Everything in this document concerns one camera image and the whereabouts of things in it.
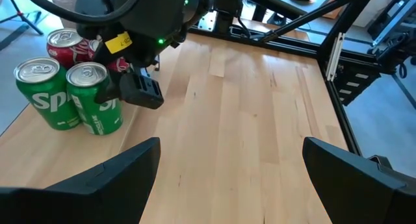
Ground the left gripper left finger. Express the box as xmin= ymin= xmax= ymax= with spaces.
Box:
xmin=0 ymin=136 xmax=162 ymax=224

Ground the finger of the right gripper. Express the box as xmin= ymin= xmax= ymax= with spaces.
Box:
xmin=94 ymin=66 xmax=165 ymax=110
xmin=77 ymin=24 xmax=113 ymax=66

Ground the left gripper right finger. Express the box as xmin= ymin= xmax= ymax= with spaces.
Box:
xmin=302 ymin=136 xmax=416 ymax=224

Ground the red Coca-Cola can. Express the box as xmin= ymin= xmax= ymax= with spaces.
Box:
xmin=87 ymin=38 xmax=131 ymax=73
xmin=46 ymin=27 xmax=95 ymax=69

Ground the green Sprite can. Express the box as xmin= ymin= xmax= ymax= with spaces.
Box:
xmin=66 ymin=62 xmax=124 ymax=136
xmin=13 ymin=56 xmax=82 ymax=131

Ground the yellow label sticker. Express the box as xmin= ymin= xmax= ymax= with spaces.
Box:
xmin=104 ymin=31 xmax=133 ymax=55

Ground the black tripod stand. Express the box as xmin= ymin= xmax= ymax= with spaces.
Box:
xmin=0 ymin=0 xmax=45 ymax=52

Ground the black vented device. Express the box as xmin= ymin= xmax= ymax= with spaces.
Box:
xmin=333 ymin=63 xmax=382 ymax=107

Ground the dark grey side desk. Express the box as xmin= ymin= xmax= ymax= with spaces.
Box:
xmin=242 ymin=0 xmax=341 ymax=21

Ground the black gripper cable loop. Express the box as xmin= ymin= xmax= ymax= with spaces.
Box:
xmin=19 ymin=0 xmax=144 ymax=25

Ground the silver frame bracket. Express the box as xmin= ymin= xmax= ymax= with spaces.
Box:
xmin=325 ymin=31 xmax=346 ymax=82

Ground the black aluminium table frame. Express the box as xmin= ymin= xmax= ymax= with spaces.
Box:
xmin=188 ymin=0 xmax=416 ymax=169

